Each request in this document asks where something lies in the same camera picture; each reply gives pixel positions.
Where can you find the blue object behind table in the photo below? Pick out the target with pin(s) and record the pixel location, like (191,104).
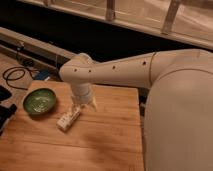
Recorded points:
(42,75)

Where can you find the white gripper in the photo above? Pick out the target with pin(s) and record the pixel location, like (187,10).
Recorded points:
(82,94)

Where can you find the green ceramic bowl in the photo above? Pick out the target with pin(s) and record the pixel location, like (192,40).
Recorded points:
(39,101)

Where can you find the wooden window frame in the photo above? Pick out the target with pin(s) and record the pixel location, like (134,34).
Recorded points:
(187,21)

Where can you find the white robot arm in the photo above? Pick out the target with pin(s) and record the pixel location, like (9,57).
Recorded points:
(178,122)

